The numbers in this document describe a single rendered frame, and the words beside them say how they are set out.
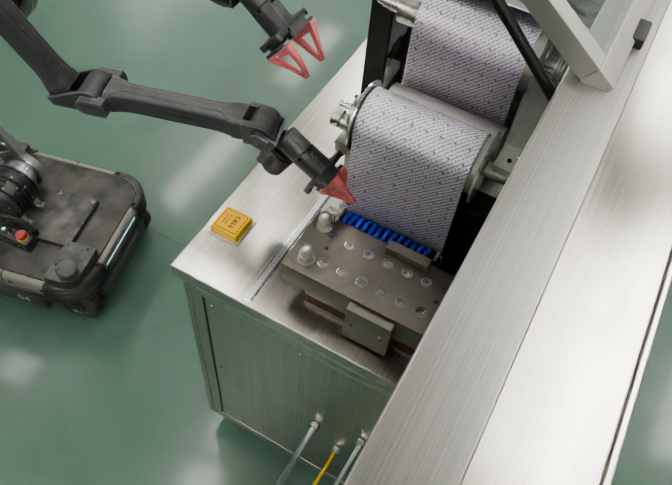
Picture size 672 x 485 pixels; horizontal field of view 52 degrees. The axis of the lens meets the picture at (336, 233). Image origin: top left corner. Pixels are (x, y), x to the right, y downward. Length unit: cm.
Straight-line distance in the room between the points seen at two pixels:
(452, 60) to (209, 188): 165
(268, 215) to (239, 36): 205
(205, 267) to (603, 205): 87
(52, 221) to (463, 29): 164
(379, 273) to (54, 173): 161
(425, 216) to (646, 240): 49
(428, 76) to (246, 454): 137
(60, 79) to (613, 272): 115
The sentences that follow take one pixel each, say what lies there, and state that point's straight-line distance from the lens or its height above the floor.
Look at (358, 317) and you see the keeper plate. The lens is 136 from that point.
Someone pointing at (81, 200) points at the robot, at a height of 26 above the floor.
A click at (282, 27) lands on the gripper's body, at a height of 140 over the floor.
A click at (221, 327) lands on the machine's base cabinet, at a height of 72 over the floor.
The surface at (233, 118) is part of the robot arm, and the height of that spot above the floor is 121.
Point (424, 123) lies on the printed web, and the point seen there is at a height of 131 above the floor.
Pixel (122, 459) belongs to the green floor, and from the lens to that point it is 236.
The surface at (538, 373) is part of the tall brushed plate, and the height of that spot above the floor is 144.
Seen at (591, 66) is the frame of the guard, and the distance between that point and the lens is 89.
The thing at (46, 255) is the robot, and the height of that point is 24.
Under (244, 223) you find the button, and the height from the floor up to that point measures 92.
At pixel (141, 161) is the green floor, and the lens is 302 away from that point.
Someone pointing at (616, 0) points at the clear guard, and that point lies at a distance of 102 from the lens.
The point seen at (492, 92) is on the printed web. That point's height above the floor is 128.
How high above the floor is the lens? 219
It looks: 53 degrees down
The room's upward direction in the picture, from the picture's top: 6 degrees clockwise
